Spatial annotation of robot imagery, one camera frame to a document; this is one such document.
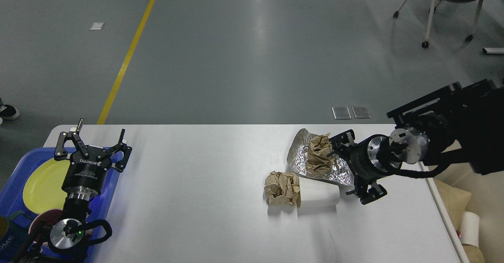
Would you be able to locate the white paper cup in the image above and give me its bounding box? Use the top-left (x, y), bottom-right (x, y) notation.
top-left (297, 178), bottom-right (341, 209)
top-left (458, 211), bottom-right (480, 247)

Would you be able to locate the metal floor plate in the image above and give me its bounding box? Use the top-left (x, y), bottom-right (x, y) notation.
top-left (352, 106), bottom-right (372, 119)
top-left (332, 106), bottom-right (352, 120)

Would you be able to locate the crumpled brown paper ball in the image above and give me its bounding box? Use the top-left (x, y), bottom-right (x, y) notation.
top-left (263, 171), bottom-right (301, 207)

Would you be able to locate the black and white shoe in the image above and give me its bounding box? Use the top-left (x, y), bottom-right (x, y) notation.
top-left (0, 104), bottom-right (20, 120)

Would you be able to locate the right metal floor plate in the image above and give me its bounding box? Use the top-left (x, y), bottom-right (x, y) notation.
top-left (352, 106), bottom-right (372, 119)

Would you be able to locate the beige plastic bin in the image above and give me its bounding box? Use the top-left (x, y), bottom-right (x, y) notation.
top-left (425, 163), bottom-right (504, 263)

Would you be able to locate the left metal floor plate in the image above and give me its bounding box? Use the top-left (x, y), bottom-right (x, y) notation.
top-left (332, 106), bottom-right (352, 120)

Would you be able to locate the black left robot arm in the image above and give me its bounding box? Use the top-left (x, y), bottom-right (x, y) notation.
top-left (9, 119), bottom-right (133, 263)

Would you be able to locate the white bar on floor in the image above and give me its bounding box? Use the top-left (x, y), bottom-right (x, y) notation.
top-left (482, 47), bottom-right (504, 55)

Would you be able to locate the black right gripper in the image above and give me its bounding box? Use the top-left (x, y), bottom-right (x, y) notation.
top-left (329, 130), bottom-right (392, 205)

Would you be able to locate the pink mug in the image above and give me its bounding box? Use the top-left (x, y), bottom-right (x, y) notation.
top-left (28, 208), bottom-right (95, 252)

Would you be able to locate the dark teal mug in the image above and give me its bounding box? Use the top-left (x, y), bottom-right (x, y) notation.
top-left (0, 210), bottom-right (33, 263)

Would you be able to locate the blue plastic tray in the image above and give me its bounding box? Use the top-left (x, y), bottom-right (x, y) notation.
top-left (0, 147), bottom-right (120, 260)

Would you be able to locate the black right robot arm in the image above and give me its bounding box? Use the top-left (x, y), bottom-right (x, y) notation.
top-left (327, 79), bottom-right (504, 204)

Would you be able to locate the brown paper bag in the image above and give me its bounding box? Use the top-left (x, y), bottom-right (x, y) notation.
top-left (434, 179), bottom-right (472, 230)

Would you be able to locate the crumpled brown paper on foil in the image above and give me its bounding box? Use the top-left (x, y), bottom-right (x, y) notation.
top-left (306, 133), bottom-right (335, 176)

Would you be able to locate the yellow plastic plate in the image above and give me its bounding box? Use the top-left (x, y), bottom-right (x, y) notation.
top-left (23, 159), bottom-right (70, 214)

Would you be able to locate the white floor marker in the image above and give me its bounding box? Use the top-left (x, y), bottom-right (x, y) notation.
top-left (90, 22), bottom-right (106, 30)

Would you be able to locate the aluminium foil sheet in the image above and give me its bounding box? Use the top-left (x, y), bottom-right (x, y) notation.
top-left (287, 128), bottom-right (354, 187)

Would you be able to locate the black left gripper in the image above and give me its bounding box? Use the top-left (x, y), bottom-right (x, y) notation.
top-left (54, 118), bottom-right (133, 198)

